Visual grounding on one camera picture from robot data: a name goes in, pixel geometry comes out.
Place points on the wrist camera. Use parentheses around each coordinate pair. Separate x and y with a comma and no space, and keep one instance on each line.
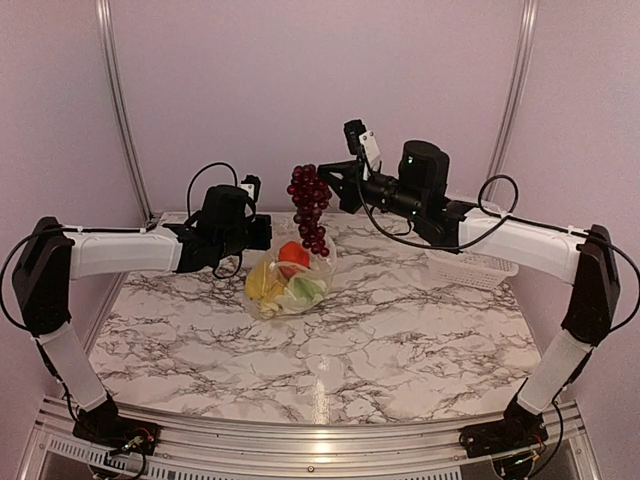
(362,143)
(251,184)

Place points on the aluminium front rail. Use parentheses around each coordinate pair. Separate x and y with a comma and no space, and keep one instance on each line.
(192,447)

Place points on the fake orange carrot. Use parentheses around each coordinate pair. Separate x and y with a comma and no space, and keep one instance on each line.
(294,252)

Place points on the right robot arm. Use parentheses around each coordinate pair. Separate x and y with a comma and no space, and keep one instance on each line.
(472,245)

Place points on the aluminium corner post right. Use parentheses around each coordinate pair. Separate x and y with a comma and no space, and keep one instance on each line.
(522,59)

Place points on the fake yellow banana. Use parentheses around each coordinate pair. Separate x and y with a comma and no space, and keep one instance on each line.
(264,283)

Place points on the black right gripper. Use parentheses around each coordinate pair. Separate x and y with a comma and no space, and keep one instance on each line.
(347,187)

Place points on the aluminium corner post left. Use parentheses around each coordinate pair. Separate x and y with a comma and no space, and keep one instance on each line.
(109,49)

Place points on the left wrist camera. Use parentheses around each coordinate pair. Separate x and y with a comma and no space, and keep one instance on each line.
(251,184)

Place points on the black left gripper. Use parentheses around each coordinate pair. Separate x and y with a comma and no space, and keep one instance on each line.
(262,241)

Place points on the white perforated plastic basket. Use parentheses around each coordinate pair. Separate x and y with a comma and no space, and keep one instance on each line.
(471,270)

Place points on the fake red grapes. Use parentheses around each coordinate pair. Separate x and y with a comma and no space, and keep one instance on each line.
(310,195)

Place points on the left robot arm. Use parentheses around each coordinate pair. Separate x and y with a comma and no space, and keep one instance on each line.
(43,266)

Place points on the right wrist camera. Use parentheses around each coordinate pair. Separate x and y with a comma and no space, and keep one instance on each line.
(362,143)

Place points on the fake green lettuce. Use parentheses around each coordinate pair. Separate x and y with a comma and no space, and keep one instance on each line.
(306,291)

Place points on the clear zip top bag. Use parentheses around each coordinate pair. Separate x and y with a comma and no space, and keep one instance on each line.
(322,268)

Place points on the aluminium corner post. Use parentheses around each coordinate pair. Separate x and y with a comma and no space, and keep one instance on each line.
(109,49)
(522,59)

